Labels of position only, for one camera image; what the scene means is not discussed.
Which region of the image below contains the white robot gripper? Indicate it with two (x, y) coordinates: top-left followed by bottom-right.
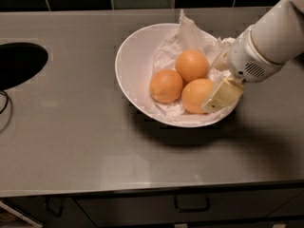
(200, 26), (283, 113)

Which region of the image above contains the orange fruit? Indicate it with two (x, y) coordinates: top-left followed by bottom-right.
(181, 79), (215, 114)
(175, 49), (210, 83)
(149, 69), (183, 104)

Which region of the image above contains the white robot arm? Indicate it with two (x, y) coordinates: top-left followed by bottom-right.
(200, 0), (304, 113)

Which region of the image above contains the white ceramic bowl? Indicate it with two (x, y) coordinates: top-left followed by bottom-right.
(114, 23), (244, 128)

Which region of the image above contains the white crumpled paper napkin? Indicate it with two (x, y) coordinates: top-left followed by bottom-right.
(152, 10), (239, 123)

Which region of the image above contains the dark grey drawer front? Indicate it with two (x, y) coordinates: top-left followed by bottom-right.
(77, 189), (304, 227)

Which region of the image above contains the black round object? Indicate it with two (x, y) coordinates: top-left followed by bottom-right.
(0, 42), (48, 90)

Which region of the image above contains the dark left cabinet door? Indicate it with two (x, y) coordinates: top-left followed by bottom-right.
(4, 197), (95, 228)

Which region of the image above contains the black drawer handle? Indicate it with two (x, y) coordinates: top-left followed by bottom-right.
(174, 195), (211, 213)

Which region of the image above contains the black cable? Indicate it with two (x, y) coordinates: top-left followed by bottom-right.
(0, 89), (10, 115)

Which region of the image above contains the black left cabinet handle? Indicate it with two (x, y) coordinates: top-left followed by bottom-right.
(45, 197), (64, 219)

